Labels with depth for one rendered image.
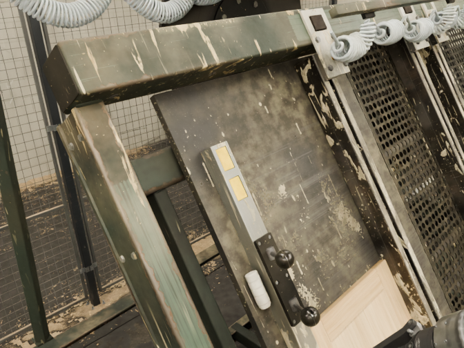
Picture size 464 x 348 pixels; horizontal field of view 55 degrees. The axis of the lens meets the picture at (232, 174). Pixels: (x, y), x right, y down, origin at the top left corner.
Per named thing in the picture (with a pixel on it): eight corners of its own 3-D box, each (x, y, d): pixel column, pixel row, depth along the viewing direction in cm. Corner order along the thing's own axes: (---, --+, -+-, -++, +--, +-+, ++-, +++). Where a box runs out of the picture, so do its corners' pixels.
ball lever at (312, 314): (288, 315, 95) (308, 333, 82) (281, 299, 95) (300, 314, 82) (303, 306, 96) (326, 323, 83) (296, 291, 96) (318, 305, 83)
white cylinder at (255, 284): (242, 276, 95) (256, 310, 95) (250, 275, 92) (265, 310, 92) (250, 270, 97) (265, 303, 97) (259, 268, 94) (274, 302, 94)
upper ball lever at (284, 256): (265, 264, 95) (282, 274, 82) (258, 248, 95) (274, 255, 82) (280, 256, 96) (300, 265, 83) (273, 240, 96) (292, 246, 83)
